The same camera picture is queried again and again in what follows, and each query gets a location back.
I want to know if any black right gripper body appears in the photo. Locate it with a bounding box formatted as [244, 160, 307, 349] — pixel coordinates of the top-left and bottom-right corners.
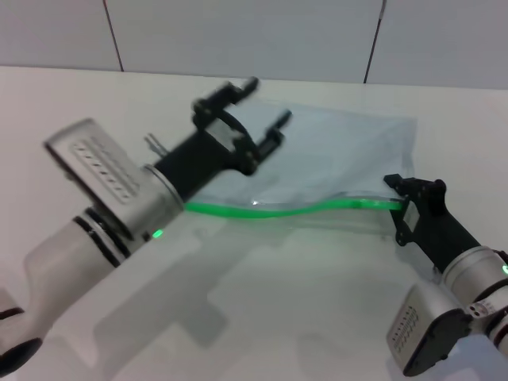
[408, 190, 483, 274]

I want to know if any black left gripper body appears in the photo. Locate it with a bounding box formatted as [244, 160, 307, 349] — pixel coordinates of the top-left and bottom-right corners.
[153, 102, 260, 202]

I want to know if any clear green-zip document bag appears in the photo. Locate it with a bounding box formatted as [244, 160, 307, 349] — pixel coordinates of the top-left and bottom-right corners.
[184, 94, 418, 240]

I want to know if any silver cable connector plug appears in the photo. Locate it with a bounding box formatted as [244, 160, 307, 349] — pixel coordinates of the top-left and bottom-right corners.
[144, 133, 167, 156]

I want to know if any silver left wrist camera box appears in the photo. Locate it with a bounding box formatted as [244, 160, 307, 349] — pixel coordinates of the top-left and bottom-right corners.
[42, 117, 160, 241]

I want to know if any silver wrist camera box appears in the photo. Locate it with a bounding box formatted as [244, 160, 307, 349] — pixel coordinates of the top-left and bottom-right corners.
[386, 283, 474, 378]
[42, 117, 160, 241]

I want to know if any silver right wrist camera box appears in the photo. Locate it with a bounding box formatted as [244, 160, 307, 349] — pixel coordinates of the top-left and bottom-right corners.
[386, 283, 474, 378]

